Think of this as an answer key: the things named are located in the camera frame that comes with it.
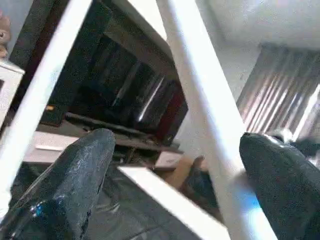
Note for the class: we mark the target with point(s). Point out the black work surface mat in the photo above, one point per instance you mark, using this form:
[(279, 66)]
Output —
[(115, 210)]

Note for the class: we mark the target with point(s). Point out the wooden television bench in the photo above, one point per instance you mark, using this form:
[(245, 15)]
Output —
[(135, 142)]

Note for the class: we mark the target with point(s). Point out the white plastic table leg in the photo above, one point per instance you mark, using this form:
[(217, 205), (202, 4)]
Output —
[(210, 125), (35, 100)]

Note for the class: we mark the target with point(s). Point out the black equipment box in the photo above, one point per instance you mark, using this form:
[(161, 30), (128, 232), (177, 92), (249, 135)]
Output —
[(52, 112)]

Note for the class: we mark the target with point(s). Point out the brown armchair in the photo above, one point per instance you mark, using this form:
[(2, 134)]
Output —
[(192, 177)]

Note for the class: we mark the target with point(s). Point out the white drawer unit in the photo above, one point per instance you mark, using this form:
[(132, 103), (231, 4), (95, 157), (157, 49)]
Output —
[(47, 152)]

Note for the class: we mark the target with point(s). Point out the white glass door cabinet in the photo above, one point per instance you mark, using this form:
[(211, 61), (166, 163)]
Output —
[(7, 90)]

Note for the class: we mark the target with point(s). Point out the black flat television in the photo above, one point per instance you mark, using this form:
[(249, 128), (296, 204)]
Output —
[(120, 85)]

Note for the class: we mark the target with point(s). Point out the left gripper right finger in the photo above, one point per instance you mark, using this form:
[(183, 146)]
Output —
[(285, 190)]

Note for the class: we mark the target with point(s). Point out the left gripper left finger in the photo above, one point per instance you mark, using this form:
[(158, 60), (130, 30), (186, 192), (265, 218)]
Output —
[(65, 190)]

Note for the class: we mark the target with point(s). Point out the white flat sheet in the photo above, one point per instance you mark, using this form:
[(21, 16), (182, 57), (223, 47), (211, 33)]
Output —
[(170, 200)]

